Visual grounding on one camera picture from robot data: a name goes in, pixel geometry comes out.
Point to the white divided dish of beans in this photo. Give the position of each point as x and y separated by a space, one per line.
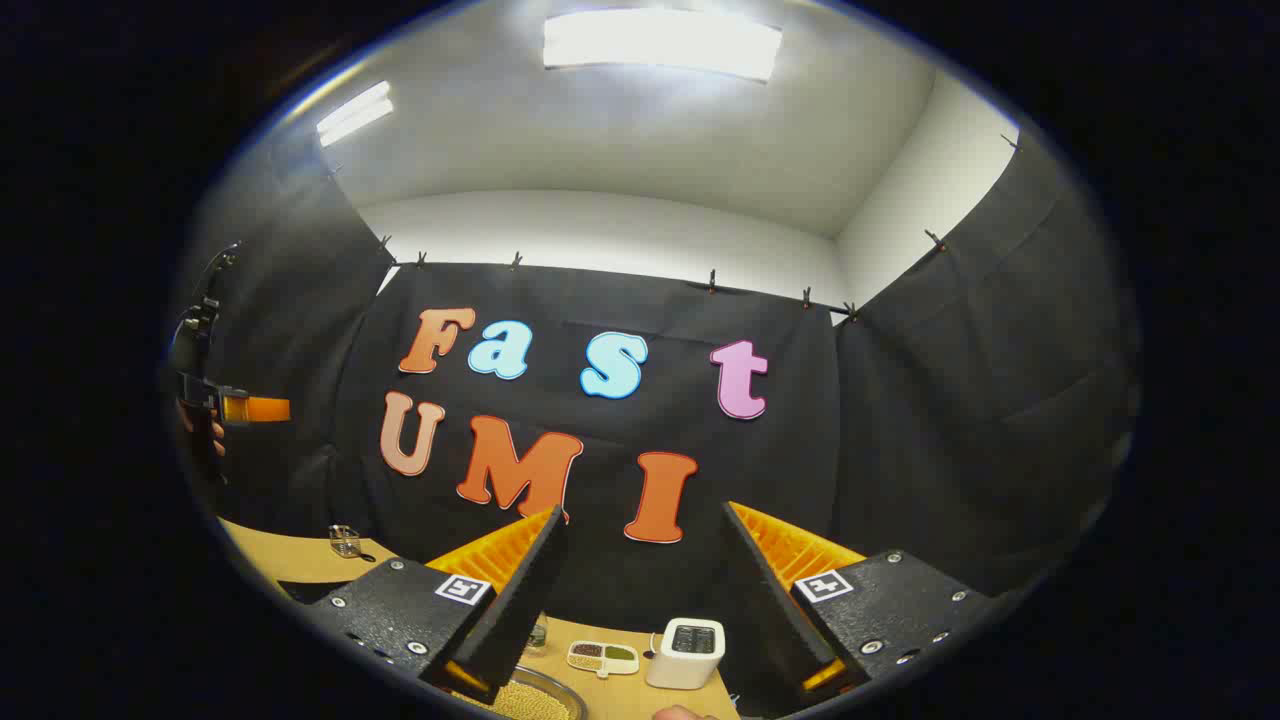
603 658

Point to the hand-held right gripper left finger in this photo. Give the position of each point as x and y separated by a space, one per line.
515 605

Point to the row of black cloth clips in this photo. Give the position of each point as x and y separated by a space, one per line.
712 281

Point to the clear plastic water bottle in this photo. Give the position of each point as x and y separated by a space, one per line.
538 637

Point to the large ceiling light panel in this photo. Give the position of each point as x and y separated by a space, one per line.
660 45

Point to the white toaster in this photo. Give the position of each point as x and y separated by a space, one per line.
685 655

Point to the black backdrop cloth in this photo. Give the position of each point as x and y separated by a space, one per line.
950 420

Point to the pile of yellow soybeans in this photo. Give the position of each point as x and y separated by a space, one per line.
530 702

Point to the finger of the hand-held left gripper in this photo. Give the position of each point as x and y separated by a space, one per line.
262 410

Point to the small ceiling light panel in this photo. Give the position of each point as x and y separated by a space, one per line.
355 113

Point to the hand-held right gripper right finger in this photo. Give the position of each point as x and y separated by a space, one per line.
765 620

